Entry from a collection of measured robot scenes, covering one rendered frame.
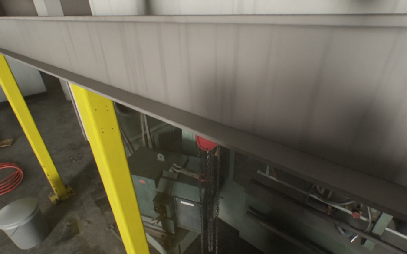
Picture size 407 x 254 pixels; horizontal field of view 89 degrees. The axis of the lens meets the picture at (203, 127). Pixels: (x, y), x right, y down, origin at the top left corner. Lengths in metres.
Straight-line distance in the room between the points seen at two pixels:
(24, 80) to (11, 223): 4.84
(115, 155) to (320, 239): 1.44
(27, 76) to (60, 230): 4.83
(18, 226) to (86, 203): 0.65
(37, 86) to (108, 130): 6.12
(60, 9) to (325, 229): 1.79
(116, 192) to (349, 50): 0.96
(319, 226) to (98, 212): 2.13
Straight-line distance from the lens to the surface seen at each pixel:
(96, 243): 2.47
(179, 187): 1.54
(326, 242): 1.80
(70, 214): 2.84
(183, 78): 0.45
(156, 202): 1.55
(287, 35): 0.33
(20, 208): 2.60
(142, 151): 1.90
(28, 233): 2.62
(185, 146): 2.16
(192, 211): 1.59
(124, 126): 2.01
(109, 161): 0.94
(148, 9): 1.17
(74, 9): 0.78
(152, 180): 1.55
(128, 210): 1.15
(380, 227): 1.66
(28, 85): 6.92
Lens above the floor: 1.90
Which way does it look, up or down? 29 degrees down
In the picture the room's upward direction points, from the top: 1 degrees counter-clockwise
